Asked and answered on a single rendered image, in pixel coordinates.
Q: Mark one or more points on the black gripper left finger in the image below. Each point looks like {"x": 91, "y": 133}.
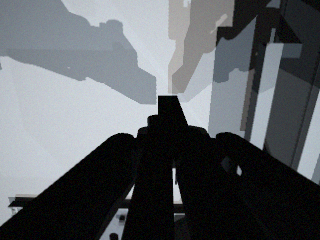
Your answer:
{"x": 81, "y": 203}

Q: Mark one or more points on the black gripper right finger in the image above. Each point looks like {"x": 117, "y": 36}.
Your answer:
{"x": 273, "y": 201}

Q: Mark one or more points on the grey base plate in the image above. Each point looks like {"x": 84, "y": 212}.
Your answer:
{"x": 179, "y": 217}

